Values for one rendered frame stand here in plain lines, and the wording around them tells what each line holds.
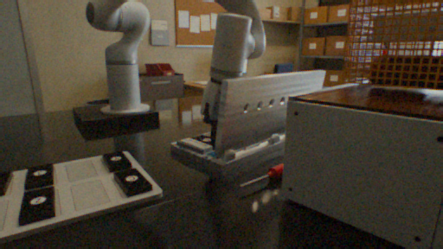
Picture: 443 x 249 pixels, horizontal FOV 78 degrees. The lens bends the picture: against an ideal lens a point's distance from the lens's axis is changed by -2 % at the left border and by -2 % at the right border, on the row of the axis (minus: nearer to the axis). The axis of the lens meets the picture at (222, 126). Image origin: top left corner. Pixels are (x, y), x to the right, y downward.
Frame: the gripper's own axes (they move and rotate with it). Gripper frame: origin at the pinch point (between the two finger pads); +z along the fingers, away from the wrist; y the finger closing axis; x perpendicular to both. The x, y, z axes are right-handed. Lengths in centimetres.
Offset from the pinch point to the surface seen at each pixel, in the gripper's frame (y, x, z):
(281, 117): -12.6, 11.6, -7.2
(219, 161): 9.4, 11.0, 0.4
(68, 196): 39.7, 2.4, 3.3
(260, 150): -3.2, 13.3, 0.0
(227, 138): 8.5, 11.7, -5.6
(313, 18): -370, -180, -35
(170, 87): -137, -217, 67
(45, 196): 43.2, 1.6, 2.3
